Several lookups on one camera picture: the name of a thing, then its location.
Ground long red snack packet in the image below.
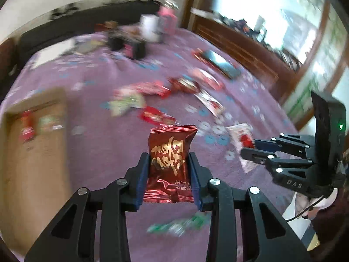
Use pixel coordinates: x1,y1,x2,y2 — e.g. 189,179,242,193
20,110,37,142

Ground cardboard box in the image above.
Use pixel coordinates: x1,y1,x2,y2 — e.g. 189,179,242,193
0,87,72,254

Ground grey notebook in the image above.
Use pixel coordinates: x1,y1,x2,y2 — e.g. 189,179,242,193
74,37,108,56

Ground glass window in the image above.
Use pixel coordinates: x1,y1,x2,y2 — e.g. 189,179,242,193
213,0,349,71

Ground white cup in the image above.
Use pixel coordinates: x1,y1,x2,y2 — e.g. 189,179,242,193
139,14,161,43

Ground dark red gold-print snack packet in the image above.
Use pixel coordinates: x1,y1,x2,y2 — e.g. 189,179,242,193
144,124,197,204

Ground green and cream snack packet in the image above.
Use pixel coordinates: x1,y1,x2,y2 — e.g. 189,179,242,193
108,94,146,116

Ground person's right hand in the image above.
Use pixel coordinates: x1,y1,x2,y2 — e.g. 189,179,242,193
296,190,340,219

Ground wooden cabinet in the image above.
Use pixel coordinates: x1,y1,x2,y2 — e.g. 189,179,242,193
191,8,280,100

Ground long pink snack packet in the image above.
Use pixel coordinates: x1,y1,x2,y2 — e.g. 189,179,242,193
115,80,172,99

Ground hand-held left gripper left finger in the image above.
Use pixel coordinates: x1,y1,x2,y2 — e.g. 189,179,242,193
24,152,151,262

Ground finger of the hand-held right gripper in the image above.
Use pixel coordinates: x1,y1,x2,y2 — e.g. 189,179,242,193
240,147,315,173
253,133,315,154

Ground purple floral bed cover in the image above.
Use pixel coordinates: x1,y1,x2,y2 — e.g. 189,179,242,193
0,24,300,262

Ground black headboard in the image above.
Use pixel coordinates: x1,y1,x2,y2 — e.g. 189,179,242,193
19,0,164,58

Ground small red snack packet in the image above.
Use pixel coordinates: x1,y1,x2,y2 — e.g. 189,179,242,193
140,106,177,124

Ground bright green snack packet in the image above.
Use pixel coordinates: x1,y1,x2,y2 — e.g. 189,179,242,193
38,115,64,134

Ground pink bottle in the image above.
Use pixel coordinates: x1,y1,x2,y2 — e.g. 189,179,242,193
158,0,179,36

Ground shiny red packet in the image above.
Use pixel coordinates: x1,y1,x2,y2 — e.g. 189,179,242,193
191,48,216,66

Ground dark teal packet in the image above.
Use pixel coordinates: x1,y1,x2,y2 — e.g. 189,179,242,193
203,50,243,80

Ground dark windowsill clutter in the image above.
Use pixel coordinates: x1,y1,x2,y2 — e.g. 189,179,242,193
218,14,303,71

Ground white and red snack packet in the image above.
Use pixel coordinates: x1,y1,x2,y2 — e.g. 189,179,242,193
226,123,259,174
194,90,226,116

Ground black cable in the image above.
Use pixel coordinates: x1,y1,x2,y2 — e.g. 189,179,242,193
283,192,329,222

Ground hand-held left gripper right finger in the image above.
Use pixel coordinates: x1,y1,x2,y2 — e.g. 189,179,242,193
188,152,313,262

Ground black cup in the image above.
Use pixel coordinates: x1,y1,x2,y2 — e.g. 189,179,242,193
124,41,146,60
107,34,124,52

